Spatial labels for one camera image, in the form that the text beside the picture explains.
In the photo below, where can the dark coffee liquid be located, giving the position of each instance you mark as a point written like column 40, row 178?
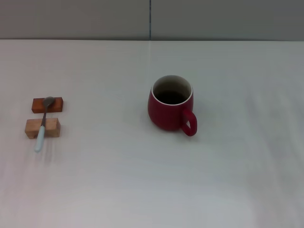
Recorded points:
column 171, row 97

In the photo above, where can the dark reddish wooden block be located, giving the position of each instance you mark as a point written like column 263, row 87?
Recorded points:
column 57, row 104

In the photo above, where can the light wooden block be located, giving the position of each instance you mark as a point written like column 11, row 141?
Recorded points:
column 51, row 127

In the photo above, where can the red ceramic cup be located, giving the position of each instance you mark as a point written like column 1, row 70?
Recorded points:
column 164, row 116

